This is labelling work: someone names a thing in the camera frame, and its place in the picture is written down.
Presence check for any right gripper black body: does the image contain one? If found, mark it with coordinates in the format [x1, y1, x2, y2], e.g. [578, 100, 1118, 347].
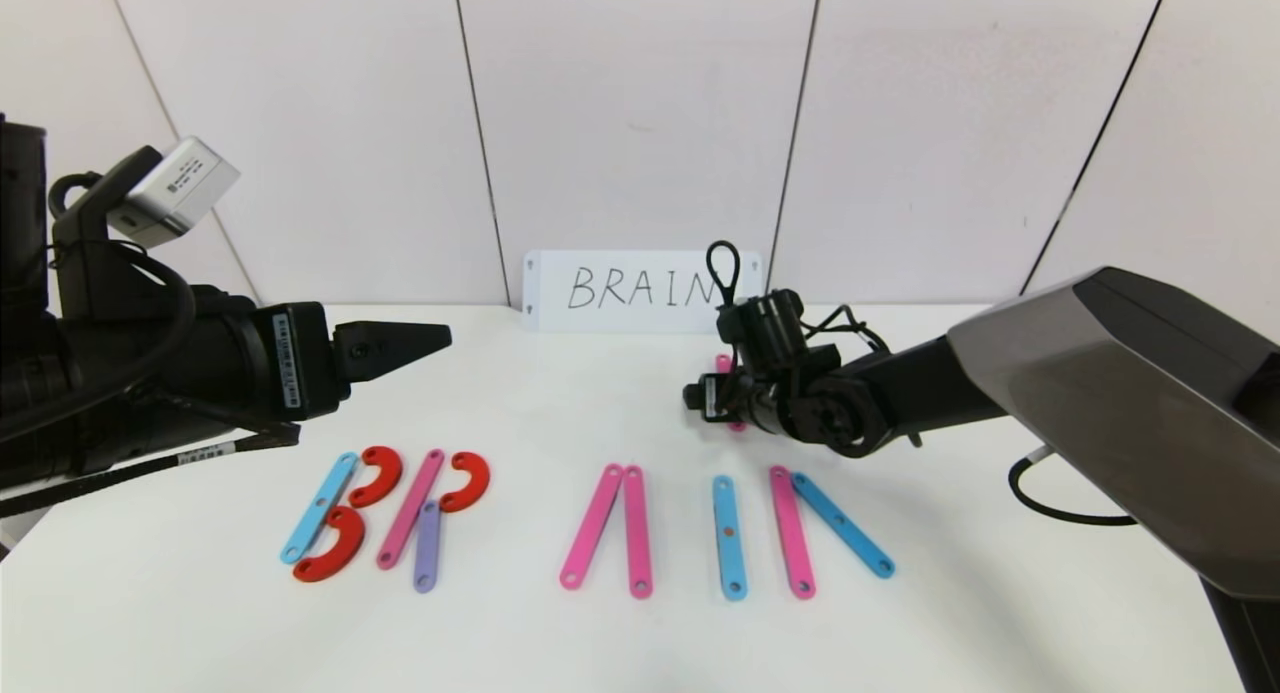
[698, 372, 755, 423]

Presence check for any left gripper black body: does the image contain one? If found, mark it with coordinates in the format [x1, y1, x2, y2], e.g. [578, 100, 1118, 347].
[162, 285, 351, 436]

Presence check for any short pink plastic bar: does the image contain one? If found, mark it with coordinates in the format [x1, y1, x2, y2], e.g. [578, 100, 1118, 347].
[714, 354, 747, 435]

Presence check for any long pink plastic bar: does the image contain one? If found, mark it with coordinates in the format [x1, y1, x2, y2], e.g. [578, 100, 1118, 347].
[768, 465, 817, 600]
[377, 449, 446, 570]
[558, 463, 625, 591]
[622, 464, 654, 600]

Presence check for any small red plastic arc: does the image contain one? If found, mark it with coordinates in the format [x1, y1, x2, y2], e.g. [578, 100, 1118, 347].
[438, 452, 492, 514]

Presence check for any medium blue plastic bar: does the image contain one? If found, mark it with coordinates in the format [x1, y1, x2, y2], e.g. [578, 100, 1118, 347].
[790, 472, 896, 580]

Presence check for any short purple plastic bar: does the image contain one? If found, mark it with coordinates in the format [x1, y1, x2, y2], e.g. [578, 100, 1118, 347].
[413, 500, 442, 594]

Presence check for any white BRAIN sign card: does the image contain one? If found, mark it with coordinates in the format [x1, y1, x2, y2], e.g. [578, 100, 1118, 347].
[522, 250, 763, 334]

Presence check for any large red plastic arc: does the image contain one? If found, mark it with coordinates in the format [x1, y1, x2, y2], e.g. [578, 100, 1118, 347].
[349, 445, 405, 509]
[293, 505, 367, 584]

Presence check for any long blue plastic bar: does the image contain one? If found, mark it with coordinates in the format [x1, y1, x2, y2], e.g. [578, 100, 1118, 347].
[280, 452, 359, 565]

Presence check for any blue bar with orange underside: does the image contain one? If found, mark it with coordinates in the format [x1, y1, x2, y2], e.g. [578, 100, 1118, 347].
[711, 475, 749, 602]

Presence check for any looped black cable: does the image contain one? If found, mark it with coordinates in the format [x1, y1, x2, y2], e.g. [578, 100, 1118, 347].
[705, 240, 742, 310]

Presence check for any thin black tagged cable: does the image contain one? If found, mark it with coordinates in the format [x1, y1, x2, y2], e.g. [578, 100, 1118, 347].
[0, 423, 301, 519]

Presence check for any thin black arm wire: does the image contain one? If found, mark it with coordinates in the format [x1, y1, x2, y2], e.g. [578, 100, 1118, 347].
[812, 305, 893, 356]

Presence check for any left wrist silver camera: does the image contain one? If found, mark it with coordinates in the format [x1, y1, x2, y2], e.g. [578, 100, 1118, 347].
[107, 137, 242, 250]

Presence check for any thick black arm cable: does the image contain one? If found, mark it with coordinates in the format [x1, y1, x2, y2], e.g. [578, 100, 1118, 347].
[1007, 447, 1141, 527]

